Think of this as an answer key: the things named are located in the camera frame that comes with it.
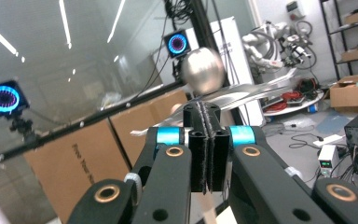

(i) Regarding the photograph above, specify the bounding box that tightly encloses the red cable bundle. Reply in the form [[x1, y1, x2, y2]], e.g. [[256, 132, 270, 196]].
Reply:
[[265, 90, 304, 114]]

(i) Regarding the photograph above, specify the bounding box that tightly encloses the white power strip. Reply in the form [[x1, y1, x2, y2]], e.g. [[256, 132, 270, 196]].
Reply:
[[311, 133, 345, 147]]

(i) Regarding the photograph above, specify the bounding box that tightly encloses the large plain cardboard box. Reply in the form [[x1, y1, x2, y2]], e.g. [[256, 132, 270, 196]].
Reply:
[[22, 118, 132, 224]]

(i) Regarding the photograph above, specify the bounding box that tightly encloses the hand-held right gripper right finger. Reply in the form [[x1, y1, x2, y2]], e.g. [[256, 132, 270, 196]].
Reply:
[[205, 102, 262, 193]]

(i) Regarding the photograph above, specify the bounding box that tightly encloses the round white table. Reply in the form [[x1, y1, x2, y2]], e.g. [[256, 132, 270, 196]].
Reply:
[[262, 90, 324, 118]]

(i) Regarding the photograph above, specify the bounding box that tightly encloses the black tracker with blue ring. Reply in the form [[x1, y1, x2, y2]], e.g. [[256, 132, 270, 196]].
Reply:
[[0, 79, 31, 119], [162, 29, 192, 60]]

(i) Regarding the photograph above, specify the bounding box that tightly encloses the blue floor mat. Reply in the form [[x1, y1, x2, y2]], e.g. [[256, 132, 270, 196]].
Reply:
[[316, 109, 350, 135]]

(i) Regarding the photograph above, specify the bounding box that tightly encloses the white bench power supply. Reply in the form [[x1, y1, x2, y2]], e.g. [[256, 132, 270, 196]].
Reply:
[[318, 144, 340, 178]]

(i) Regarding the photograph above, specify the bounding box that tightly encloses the white robot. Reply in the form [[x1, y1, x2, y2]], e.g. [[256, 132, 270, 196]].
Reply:
[[241, 20, 313, 77]]

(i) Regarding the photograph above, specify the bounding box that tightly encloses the black metal shelf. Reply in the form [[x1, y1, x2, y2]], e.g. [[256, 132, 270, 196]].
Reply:
[[319, 0, 358, 82]]

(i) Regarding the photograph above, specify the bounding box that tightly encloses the open cardboard box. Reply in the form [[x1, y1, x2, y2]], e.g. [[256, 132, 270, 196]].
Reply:
[[328, 73, 358, 109]]

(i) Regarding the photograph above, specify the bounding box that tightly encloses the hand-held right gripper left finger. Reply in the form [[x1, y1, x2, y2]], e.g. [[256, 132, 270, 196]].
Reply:
[[147, 102, 207, 194]]

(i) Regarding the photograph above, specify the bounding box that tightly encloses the black tripod head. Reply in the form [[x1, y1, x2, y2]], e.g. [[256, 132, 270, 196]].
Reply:
[[8, 116, 40, 145]]

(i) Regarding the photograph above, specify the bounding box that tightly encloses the white standing panel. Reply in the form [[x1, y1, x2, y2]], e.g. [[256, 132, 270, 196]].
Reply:
[[153, 16, 265, 126]]

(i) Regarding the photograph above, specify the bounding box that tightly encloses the silver metal utensil stand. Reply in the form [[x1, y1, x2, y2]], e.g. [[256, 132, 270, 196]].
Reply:
[[130, 46, 297, 138]]

